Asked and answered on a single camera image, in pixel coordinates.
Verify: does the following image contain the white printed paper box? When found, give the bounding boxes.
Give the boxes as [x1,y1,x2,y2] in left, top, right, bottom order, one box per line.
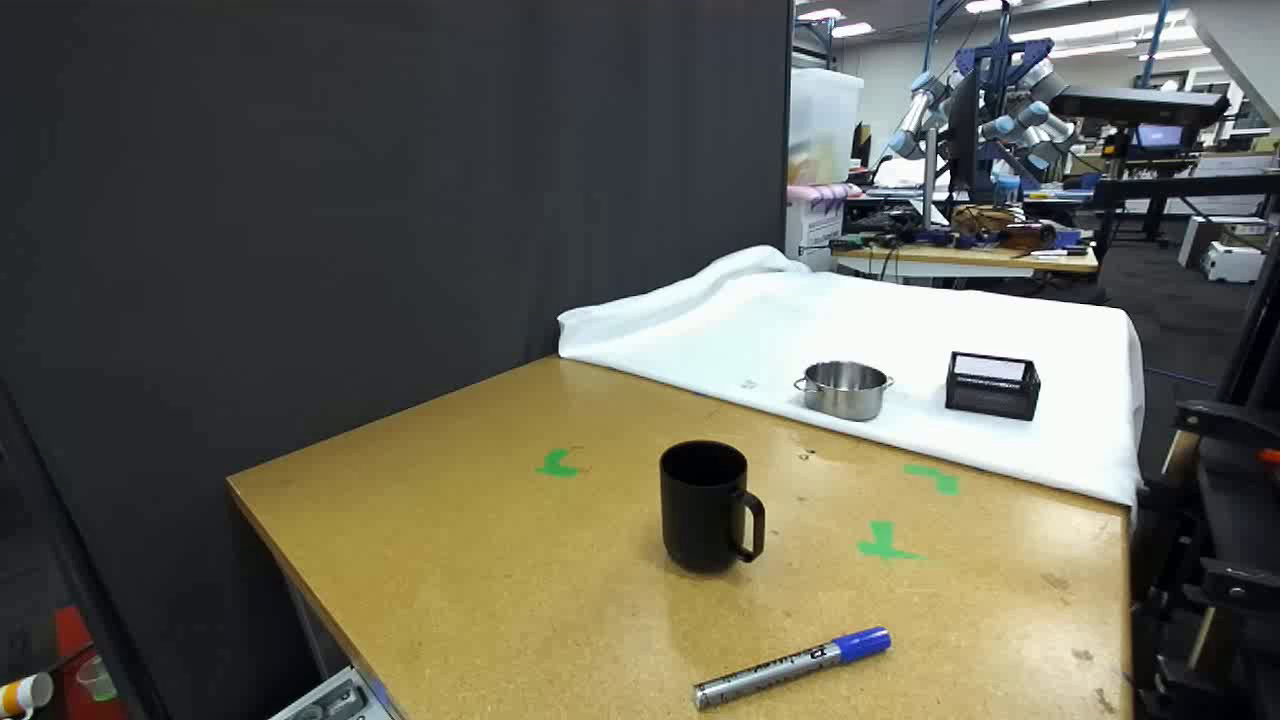
[270,665,405,720]

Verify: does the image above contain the black mug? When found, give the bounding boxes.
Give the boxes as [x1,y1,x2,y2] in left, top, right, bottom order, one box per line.
[656,435,769,576]

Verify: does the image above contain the wooden background table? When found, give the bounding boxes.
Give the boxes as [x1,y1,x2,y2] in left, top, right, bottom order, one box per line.
[832,233,1105,288]

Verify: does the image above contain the white cloth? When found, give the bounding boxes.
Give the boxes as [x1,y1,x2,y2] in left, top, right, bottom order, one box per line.
[551,238,1148,513]

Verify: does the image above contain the blue grey background robot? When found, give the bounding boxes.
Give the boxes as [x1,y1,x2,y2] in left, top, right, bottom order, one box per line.
[884,32,1085,202]

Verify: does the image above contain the small black box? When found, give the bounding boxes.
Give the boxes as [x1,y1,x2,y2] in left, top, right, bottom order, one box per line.
[939,349,1043,425]

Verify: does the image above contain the white bottle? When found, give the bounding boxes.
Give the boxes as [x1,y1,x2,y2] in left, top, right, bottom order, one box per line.
[0,670,57,720]

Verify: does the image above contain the small background monitor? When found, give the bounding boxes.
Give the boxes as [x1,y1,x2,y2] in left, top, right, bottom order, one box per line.
[1131,121,1191,155]

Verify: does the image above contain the red floor item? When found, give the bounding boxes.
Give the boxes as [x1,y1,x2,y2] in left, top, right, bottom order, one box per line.
[53,605,128,720]

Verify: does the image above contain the black curtain partition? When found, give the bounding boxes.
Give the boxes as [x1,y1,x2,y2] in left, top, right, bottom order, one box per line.
[0,0,794,720]

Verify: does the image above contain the blue capped silver marker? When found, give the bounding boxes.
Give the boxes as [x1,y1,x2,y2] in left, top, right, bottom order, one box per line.
[686,623,895,711]

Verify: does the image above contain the white background box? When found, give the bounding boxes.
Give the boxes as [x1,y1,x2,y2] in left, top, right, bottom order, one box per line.
[1197,236,1269,288]

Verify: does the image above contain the black metal frame stand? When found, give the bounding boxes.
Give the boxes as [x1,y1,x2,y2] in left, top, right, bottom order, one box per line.
[1131,236,1280,720]

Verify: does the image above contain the translucent plastic storage bin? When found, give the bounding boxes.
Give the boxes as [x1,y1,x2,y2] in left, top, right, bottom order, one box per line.
[782,63,867,191]

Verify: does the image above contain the black background desk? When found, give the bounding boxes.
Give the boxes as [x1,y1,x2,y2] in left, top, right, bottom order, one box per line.
[1051,85,1280,257]

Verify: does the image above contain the small steel pot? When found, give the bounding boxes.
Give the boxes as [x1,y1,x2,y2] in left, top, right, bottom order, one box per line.
[790,354,895,425]

